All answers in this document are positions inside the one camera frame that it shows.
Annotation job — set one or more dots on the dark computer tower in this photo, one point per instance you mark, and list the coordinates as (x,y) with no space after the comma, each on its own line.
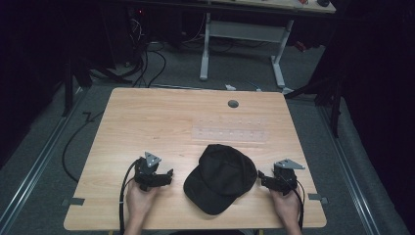
(122,36)

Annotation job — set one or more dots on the grey tape strip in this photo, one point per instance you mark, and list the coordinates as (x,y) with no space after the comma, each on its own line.
(74,201)
(317,197)

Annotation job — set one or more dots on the black metal stand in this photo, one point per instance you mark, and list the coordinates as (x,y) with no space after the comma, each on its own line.
(329,94)
(70,84)

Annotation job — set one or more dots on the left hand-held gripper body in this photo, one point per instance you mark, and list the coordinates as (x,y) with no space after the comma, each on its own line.
(146,173)

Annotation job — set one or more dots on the black computer mouse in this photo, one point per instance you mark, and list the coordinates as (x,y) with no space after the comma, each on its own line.
(323,2)

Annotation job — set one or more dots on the black baseball cap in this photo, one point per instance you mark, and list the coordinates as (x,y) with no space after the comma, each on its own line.
(221,178)

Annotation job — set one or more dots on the person's left hand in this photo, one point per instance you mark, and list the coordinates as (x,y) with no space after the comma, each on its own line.
(139,200)

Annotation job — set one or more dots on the white plug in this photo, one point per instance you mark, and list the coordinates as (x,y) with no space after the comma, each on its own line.
(230,87)

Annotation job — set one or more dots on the person's right hand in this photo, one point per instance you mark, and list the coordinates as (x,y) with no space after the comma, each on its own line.
(287,207)

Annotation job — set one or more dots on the metal floor rail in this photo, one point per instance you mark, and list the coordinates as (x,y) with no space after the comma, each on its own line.
(39,163)
(349,163)

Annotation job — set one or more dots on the white-framed desk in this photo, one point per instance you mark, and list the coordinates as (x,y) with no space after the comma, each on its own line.
(244,31)

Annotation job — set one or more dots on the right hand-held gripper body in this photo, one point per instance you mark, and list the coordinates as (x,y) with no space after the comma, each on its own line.
(286,178)

